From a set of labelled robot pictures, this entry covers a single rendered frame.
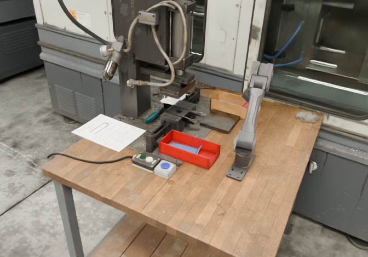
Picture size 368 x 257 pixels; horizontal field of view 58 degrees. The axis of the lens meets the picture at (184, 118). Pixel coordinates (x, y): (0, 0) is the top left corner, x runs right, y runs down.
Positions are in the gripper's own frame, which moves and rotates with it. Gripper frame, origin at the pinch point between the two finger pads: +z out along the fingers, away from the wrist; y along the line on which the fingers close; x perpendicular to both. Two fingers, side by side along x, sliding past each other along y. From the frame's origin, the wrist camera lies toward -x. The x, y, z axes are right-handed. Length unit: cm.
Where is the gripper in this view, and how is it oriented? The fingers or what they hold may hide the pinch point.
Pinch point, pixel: (241, 107)
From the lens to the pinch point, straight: 186.9
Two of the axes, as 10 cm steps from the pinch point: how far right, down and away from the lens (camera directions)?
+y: -7.3, -6.8, 0.7
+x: -4.7, 4.3, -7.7
